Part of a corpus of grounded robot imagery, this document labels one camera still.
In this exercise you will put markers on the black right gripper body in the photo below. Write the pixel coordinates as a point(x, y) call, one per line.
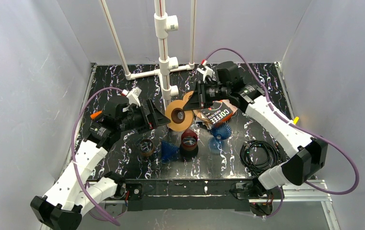
point(200, 94)

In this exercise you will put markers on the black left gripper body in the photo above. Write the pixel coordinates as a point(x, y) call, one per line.
point(150, 115)

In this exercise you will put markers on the wooden ring dripper holder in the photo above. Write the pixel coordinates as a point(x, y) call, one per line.
point(180, 120)

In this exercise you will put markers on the orange coffee filter package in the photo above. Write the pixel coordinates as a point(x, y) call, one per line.
point(220, 111)

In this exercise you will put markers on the blue glass dripper cone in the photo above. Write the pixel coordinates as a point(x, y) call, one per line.
point(169, 151)

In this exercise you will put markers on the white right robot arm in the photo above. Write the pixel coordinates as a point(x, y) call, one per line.
point(307, 154)

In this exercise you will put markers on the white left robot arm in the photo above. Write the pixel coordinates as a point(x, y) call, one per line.
point(77, 177)

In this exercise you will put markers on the clear glass brown cup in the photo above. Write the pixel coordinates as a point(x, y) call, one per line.
point(146, 148)

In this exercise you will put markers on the red and black carafe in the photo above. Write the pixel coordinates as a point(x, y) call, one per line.
point(188, 145)

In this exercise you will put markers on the yellow marker pen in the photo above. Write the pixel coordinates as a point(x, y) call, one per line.
point(296, 119)

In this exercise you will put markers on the white PVC pipe stand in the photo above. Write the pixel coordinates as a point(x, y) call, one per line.
point(164, 24)

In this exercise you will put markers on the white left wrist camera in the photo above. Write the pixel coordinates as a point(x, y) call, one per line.
point(132, 96)

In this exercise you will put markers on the orange handled screwdriver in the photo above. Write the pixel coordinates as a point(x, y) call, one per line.
point(96, 115)

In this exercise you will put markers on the aluminium frame rail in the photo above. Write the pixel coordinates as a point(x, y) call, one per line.
point(235, 194)

